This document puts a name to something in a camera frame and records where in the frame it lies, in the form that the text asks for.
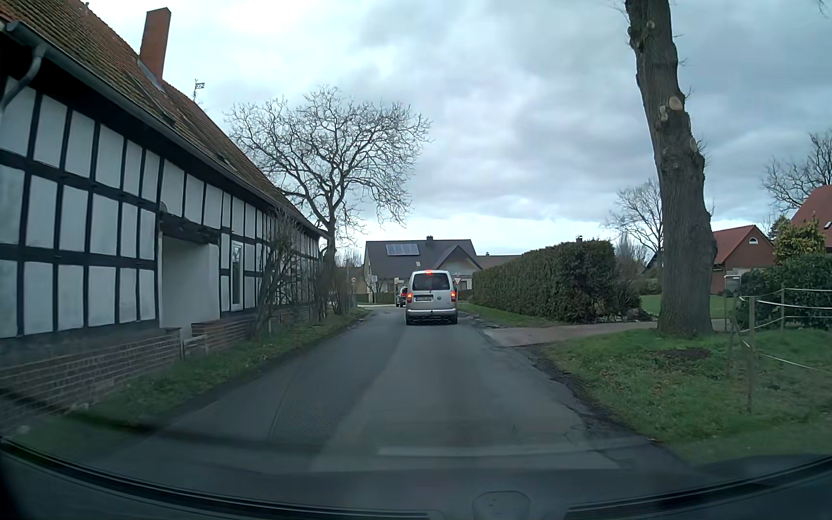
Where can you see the bare tree beyond hedge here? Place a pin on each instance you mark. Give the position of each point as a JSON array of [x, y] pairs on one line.
[[640, 213]]

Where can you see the grass verge with tree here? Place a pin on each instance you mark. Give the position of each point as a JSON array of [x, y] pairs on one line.
[[712, 390]]

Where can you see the house with solar panels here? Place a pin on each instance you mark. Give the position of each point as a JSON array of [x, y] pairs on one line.
[[416, 260]]

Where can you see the bare tree behind houses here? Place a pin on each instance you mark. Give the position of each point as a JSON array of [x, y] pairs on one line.
[[813, 170]]

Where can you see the silver van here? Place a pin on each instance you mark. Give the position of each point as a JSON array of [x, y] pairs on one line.
[[431, 296]]

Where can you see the large bare tree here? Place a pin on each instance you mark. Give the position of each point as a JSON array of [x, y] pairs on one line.
[[329, 159]]

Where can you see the bare climbing shrub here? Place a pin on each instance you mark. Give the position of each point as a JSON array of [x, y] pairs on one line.
[[277, 267]]

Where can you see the tall trimmed green hedge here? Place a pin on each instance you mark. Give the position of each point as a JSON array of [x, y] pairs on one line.
[[553, 282]]

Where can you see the dark green bushes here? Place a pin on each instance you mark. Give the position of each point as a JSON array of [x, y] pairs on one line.
[[813, 289]]

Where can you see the small red brick house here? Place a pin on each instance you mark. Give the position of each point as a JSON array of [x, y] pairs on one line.
[[741, 256]]

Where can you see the thick bare tree trunk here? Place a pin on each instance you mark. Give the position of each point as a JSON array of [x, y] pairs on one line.
[[679, 217]]

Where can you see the grass verge beside house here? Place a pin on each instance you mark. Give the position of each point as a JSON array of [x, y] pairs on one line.
[[170, 390]]

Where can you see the grey asphalt road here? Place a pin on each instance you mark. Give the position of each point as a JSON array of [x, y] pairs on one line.
[[401, 390]]

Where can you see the dark car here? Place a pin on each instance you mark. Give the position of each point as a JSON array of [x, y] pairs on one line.
[[401, 296]]

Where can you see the car's own bonnet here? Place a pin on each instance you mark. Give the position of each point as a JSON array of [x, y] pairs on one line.
[[416, 491]]

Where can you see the half-timbered house with tiled roof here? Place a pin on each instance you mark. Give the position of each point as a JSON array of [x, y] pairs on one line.
[[105, 231]]

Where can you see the paved driveway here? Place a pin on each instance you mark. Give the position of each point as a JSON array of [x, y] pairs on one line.
[[568, 333]]

